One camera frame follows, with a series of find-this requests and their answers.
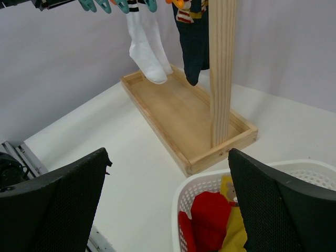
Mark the wooden hanger stand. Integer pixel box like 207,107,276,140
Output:
121,1,258,176

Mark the aluminium mounting rail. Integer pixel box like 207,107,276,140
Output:
1,141,48,188

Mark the teal clothespin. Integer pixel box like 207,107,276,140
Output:
114,0,130,14
79,0,97,13

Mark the red sock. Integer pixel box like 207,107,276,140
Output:
178,192,231,251

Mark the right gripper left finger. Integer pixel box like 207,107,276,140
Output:
1,148,112,251

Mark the dark navy patterned sock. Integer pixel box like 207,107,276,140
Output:
173,1,209,86

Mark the yellow sock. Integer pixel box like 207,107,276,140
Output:
219,176,247,252

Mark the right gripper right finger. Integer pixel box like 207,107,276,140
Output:
228,149,335,251

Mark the white striped sock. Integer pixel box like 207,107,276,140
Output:
125,1,173,85

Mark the white perforated plastic basket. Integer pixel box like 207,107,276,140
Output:
172,159,335,252

